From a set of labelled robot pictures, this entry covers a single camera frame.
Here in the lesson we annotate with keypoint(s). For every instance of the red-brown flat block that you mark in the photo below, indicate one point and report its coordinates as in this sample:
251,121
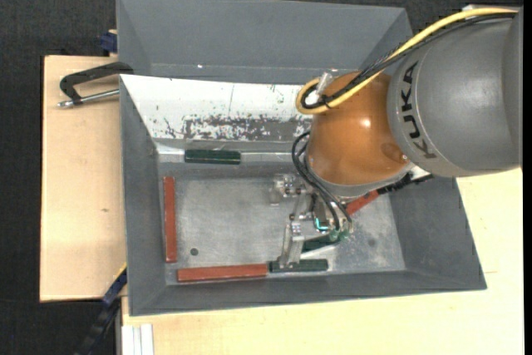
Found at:
170,220
222,272
361,203

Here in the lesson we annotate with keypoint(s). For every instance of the grey metal bin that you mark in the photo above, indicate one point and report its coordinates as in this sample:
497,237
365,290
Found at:
249,33

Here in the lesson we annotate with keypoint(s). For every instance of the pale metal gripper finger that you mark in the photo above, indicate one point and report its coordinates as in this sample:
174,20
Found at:
292,245
286,183

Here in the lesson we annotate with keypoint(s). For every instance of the dark green flat block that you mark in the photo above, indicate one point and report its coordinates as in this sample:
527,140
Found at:
212,156
318,244
313,264

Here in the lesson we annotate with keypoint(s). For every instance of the pale wood flat board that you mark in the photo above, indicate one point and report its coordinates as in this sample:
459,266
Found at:
79,178

